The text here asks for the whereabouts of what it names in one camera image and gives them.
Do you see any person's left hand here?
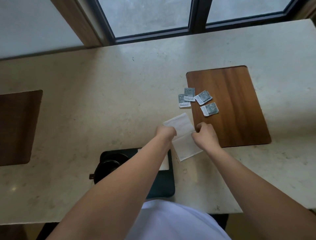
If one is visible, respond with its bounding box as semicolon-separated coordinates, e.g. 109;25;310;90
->
154;125;177;144

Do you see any person's right hand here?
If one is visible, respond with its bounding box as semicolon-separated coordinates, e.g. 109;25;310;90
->
192;122;221;152

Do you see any white paper napkin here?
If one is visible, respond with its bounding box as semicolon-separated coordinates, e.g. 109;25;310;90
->
159;154;170;171
163;113;203;162

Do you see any grey sachet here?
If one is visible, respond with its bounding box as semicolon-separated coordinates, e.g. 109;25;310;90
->
194;90;213;105
178;94;192;108
184;87;196;102
200;102;219;117

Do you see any dark green tray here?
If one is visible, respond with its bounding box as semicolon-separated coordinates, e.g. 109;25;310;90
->
100;148;176;199

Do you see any black saucer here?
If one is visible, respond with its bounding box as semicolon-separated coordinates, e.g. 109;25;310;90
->
93;153;130;185

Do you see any black cup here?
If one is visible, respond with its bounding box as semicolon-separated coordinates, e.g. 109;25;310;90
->
89;159;124;185

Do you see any person's left forearm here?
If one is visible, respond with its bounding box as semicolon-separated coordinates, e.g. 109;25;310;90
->
45;133;173;240

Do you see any person's right forearm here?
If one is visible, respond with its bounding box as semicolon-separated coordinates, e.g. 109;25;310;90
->
203;143;316;240

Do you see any person's white shirt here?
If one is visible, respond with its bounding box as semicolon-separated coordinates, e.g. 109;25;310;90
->
124;199;232;240

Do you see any brown wooden placemat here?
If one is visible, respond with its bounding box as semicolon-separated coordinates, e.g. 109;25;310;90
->
186;65;272;148
0;90;43;166

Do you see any black window frame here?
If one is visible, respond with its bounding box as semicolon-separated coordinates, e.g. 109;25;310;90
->
88;0;311;45

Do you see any wooden wall post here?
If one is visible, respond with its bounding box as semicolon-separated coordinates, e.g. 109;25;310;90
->
294;0;316;20
50;0;109;48

